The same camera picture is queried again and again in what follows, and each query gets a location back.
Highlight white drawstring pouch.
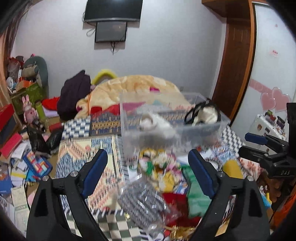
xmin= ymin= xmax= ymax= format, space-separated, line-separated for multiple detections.
xmin=139 ymin=113 xmax=177 ymax=138

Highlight clear plastic storage box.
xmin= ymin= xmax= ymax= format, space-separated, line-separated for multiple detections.
xmin=119 ymin=92 xmax=230 ymax=162

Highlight small black wall monitor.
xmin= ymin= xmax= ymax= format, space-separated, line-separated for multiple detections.
xmin=95 ymin=21 xmax=127 ymax=43

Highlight pink bunny plush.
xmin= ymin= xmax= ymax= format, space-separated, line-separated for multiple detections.
xmin=22 ymin=95 xmax=39 ymax=124

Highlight yellow plush ring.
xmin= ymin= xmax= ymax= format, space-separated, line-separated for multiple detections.
xmin=91 ymin=68 xmax=118 ymax=85

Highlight black and white headband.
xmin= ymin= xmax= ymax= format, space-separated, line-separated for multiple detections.
xmin=184 ymin=99 xmax=221 ymax=126

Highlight yellow sponge pouch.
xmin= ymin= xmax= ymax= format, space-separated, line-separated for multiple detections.
xmin=222 ymin=160 xmax=243 ymax=179

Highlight grey plush toy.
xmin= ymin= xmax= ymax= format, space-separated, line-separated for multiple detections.
xmin=22 ymin=56 xmax=48 ymax=88

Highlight black plastic bag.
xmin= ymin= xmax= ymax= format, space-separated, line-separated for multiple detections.
xmin=27 ymin=126 xmax=63 ymax=158

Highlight dark purple jacket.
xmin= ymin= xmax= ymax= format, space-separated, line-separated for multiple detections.
xmin=57 ymin=70 xmax=91 ymax=121

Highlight patterned patchwork bedspread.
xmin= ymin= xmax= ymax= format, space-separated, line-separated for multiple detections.
xmin=55 ymin=112 xmax=262 ymax=240

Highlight colourful pencil case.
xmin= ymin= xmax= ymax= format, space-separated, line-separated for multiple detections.
xmin=23 ymin=151 xmax=53 ymax=179

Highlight beige fleece blanket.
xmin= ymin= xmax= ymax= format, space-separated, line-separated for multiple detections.
xmin=74 ymin=75 xmax=191 ymax=119

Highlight red embroidered pouch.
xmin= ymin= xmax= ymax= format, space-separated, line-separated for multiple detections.
xmin=162 ymin=193 xmax=201 ymax=230

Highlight green storage box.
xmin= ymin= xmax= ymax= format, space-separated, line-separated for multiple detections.
xmin=10 ymin=82 xmax=47 ymax=115

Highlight pink heart wall stickers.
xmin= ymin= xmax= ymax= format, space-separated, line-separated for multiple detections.
xmin=249 ymin=79 xmax=292 ymax=113

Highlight checkered silver bag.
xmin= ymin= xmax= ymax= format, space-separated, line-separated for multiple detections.
xmin=117 ymin=179 xmax=174 ymax=231

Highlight green knitted glove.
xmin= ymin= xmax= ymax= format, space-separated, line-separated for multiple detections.
xmin=182 ymin=166 xmax=211 ymax=218

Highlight wooden overhead cabinet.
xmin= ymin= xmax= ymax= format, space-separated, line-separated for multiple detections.
xmin=201 ymin=0 xmax=250 ymax=19

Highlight red gift box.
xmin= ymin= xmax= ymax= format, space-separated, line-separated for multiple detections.
xmin=0 ymin=104 xmax=15 ymax=131

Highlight wooden door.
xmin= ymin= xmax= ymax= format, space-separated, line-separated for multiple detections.
xmin=211 ymin=21 xmax=256 ymax=121

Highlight black wall television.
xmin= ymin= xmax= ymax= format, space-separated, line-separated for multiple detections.
xmin=84 ymin=0 xmax=143 ymax=22

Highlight colourful floral scrunchie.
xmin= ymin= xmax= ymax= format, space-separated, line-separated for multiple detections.
xmin=138 ymin=148 xmax=185 ymax=193

